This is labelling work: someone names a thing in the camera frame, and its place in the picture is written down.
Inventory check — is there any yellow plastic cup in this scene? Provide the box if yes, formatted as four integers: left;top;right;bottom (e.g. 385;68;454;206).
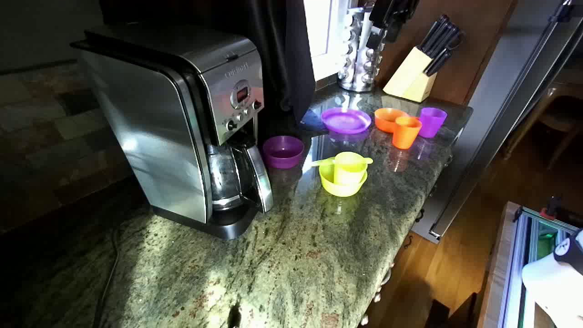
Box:
334;152;372;186

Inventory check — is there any purple plastic bowl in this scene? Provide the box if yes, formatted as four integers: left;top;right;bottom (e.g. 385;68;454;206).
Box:
263;135;304;170

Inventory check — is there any yellow plastic bowl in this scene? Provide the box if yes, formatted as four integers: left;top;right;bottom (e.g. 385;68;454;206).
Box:
319;159;368;197

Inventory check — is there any glass coffee carafe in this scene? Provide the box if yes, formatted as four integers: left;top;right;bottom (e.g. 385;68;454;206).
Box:
208;144;273;212

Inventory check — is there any purple plastic plate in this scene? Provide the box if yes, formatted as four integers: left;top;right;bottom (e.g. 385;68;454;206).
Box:
321;108;372;135

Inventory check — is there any orange plastic bowl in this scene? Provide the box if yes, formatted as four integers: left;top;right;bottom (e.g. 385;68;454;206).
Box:
374;108;405;133

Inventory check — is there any orange plastic cup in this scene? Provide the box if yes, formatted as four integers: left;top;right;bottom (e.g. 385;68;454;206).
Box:
392;117;421;150

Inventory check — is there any stainless steel coffee maker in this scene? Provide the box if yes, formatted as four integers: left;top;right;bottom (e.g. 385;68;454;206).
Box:
75;22;264;239

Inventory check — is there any black curtain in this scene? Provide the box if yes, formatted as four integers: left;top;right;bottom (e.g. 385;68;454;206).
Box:
99;0;315;133

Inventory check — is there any wooden knife block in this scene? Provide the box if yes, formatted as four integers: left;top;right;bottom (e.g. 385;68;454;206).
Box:
383;15;463;102

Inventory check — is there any purple plastic cup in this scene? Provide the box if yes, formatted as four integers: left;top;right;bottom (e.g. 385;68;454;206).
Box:
417;108;448;139

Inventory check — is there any white plastic bin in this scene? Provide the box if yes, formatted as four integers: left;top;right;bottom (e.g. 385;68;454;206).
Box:
477;203;583;328

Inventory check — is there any stainless steel refrigerator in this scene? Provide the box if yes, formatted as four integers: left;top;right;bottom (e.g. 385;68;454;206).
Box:
414;0;583;243

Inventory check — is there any black power cable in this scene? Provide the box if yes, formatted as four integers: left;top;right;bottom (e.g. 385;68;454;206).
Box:
89;224;124;328

